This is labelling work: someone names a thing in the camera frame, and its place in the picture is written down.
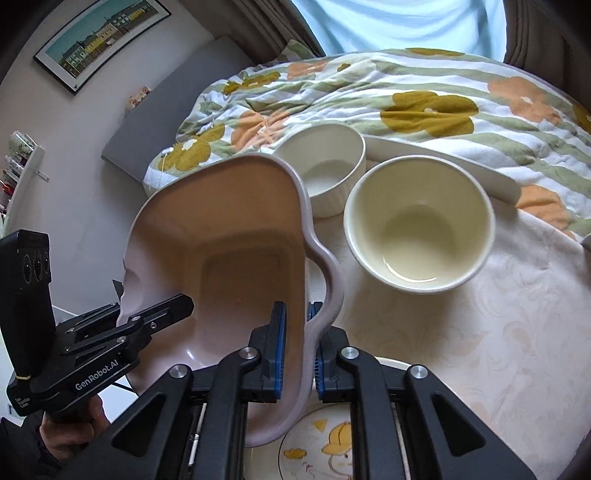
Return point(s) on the brown curtain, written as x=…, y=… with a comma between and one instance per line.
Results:
x=277, y=23
x=545, y=37

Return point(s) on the person's left hand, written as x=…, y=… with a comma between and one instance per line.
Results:
x=69, y=438

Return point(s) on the pink square baking dish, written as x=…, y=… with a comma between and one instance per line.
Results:
x=221, y=230

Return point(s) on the cartoon print plate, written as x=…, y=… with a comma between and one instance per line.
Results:
x=323, y=443

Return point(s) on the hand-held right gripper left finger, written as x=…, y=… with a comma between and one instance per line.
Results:
x=278, y=350

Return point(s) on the framed houses picture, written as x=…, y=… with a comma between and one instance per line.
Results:
x=101, y=37

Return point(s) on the white ribbed bowl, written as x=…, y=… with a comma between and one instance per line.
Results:
x=323, y=152

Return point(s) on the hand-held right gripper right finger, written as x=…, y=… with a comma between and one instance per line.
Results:
x=317, y=355

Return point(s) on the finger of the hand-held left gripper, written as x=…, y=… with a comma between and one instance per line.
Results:
x=157, y=314
x=92, y=317

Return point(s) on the row of small bottles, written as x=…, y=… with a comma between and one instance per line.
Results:
x=16, y=157

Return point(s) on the floral pillow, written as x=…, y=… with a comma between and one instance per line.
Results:
x=295, y=50

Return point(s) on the grey headboard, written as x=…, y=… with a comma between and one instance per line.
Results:
x=184, y=106

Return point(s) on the light blue cloth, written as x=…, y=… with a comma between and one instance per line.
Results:
x=392, y=23

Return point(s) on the floral striped blanket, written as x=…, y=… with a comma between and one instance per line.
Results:
x=415, y=92

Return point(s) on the person's left forearm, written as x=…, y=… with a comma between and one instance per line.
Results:
x=21, y=454

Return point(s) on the white wall shelf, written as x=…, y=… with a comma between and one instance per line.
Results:
x=34, y=159

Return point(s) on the white rectangular tray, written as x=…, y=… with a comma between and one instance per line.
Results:
x=461, y=168

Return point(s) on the cream round bowl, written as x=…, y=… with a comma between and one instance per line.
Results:
x=415, y=221

